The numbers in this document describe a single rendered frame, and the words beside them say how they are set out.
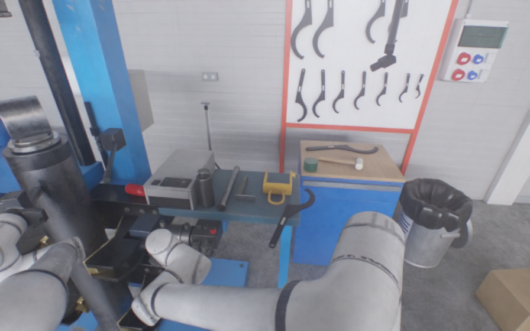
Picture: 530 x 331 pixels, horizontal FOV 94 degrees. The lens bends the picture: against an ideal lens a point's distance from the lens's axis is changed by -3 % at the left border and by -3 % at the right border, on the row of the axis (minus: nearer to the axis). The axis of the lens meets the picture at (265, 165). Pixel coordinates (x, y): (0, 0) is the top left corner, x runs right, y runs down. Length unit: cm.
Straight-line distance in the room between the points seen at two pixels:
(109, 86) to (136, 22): 177
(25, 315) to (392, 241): 57
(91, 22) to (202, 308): 124
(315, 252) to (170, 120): 217
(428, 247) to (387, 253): 213
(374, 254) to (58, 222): 121
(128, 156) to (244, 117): 167
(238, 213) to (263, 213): 12
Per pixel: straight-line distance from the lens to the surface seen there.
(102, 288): 165
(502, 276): 264
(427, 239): 254
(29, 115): 122
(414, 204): 239
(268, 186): 138
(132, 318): 170
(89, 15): 146
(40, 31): 155
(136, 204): 146
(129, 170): 165
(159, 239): 91
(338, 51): 277
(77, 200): 133
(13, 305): 53
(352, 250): 47
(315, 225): 214
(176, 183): 131
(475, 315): 270
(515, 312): 259
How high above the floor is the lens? 189
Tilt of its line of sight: 30 degrees down
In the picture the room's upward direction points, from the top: 1 degrees clockwise
